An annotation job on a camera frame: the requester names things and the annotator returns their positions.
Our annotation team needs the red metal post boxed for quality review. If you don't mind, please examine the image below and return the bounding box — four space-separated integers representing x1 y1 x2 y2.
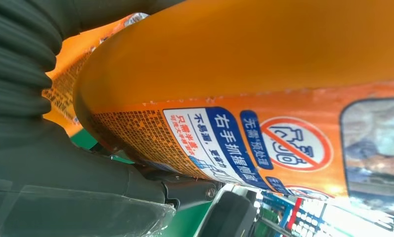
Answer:
286 197 304 231

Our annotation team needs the blue metal rack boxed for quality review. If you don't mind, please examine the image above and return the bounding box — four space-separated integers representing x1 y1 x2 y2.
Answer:
254 191 394 237

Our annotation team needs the black zip case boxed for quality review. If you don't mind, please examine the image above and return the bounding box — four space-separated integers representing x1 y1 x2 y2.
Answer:
195 190 260 237

